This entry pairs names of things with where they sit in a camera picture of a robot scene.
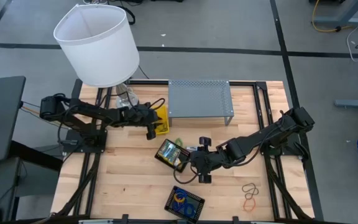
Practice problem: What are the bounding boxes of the table lamp with white shade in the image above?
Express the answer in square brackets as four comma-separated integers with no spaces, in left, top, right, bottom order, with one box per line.
[53,3,140,110]

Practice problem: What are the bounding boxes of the dark rubber band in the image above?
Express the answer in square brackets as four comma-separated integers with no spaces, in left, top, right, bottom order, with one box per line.
[242,182,260,200]

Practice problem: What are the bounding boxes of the yellow plastic slotted basket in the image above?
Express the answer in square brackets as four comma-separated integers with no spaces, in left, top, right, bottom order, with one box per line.
[153,104,170,136]

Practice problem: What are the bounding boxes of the orange rubber band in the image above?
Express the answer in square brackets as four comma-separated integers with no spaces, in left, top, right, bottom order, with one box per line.
[243,197,257,213]

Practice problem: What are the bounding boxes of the coiled black cable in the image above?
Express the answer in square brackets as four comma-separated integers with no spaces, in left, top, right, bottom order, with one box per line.
[119,5,135,26]

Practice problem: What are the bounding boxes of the grey perforated metal shelf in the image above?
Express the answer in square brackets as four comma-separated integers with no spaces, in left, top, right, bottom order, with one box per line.
[168,80,235,127]

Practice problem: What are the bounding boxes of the yellow floor cable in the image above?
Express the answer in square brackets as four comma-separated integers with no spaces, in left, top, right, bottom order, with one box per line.
[311,0,356,34]

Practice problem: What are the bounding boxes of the black lamp cord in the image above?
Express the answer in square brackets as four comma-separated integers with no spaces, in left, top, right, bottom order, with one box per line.
[137,65,150,80]

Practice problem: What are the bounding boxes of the orange coil wrist keychain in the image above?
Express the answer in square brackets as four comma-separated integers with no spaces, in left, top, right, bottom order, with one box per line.
[173,190,188,203]

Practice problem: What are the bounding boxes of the grey desk base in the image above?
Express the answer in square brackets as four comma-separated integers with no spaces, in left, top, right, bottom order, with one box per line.
[309,0,358,27]

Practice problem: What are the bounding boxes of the grey desk foot bar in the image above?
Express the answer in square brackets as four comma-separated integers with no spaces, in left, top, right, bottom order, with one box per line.
[335,98,358,109]

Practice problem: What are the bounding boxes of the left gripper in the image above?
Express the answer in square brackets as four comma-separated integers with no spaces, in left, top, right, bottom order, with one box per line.
[125,104,165,141]

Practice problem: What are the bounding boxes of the black plastic slotted basket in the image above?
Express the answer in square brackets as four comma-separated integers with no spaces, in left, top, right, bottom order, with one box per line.
[154,139,192,174]
[164,185,206,224]

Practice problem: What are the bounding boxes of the black side desk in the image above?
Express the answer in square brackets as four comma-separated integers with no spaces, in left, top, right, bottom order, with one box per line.
[0,76,27,164]

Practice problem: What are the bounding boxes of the black aluminium table frame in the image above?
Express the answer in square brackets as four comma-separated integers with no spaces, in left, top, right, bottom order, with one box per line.
[54,78,324,224]

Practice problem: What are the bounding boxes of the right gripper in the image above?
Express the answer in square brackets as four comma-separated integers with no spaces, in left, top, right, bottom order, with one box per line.
[190,136,222,184]

